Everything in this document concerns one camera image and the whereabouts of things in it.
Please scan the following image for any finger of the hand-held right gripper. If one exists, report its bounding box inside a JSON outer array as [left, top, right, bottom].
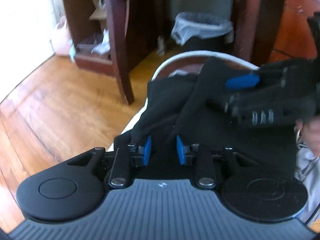
[[225, 64, 288, 90], [206, 91, 253, 113]]

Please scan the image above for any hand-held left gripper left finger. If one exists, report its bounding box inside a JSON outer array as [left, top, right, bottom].
[[67, 135, 152, 189]]

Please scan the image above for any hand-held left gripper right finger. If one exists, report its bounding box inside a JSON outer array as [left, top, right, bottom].
[[176, 135, 260, 189]]

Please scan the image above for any black garment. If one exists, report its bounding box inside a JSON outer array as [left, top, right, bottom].
[[114, 56, 300, 195]]

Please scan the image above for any striped mat with white edge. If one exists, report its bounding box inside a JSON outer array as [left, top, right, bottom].
[[114, 50, 262, 153]]

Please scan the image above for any grey garment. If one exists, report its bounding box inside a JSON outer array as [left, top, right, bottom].
[[294, 141, 320, 228]]

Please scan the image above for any black trash bin white bag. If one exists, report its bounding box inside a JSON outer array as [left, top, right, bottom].
[[171, 12, 235, 53]]

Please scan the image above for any dark wooden desk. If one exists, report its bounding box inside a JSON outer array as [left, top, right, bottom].
[[60, 0, 320, 105]]

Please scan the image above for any white crumpled plastic bag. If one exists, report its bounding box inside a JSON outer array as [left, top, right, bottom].
[[91, 29, 111, 55]]

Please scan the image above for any pink bag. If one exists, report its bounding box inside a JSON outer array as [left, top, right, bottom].
[[50, 16, 73, 55]]

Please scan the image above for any cardboard box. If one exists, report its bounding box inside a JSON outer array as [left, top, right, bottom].
[[89, 0, 108, 22]]

